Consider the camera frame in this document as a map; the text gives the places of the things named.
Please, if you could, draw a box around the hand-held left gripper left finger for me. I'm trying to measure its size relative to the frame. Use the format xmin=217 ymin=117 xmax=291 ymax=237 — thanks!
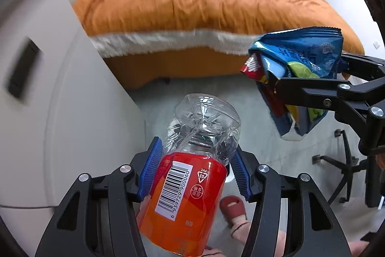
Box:
xmin=34 ymin=136 xmax=163 ymax=257

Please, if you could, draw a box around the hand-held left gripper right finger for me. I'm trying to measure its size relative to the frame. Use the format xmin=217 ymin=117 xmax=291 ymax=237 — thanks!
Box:
xmin=230 ymin=145 xmax=353 ymax=257

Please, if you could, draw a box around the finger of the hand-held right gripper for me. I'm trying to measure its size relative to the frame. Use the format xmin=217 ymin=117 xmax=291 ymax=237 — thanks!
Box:
xmin=274 ymin=76 xmax=385 ymax=125
xmin=339 ymin=53 xmax=385 ymax=82

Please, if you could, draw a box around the blue snack bag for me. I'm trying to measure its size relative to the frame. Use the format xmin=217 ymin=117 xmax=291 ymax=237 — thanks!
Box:
xmin=240 ymin=26 xmax=344 ymax=141

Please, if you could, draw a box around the clear bottle with orange label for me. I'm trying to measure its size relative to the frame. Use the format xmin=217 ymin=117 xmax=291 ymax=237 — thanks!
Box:
xmin=135 ymin=93 xmax=243 ymax=256

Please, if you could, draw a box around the red slipper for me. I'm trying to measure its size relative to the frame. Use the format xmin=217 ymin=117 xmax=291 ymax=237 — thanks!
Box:
xmin=219 ymin=196 xmax=249 ymax=230

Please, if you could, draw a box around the white cabinet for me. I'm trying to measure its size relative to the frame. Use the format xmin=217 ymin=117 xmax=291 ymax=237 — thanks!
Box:
xmin=45 ymin=0 xmax=149 ymax=210

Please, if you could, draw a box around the black office chair base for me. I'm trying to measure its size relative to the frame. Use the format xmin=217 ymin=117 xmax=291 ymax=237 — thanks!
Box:
xmin=312 ymin=129 xmax=385 ymax=209

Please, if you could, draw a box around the orange bed base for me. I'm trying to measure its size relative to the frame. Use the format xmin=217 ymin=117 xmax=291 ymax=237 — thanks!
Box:
xmin=104 ymin=46 xmax=262 ymax=91

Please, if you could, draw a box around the black wall panel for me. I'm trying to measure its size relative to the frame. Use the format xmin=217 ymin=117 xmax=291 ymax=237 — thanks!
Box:
xmin=6 ymin=38 xmax=40 ymax=100

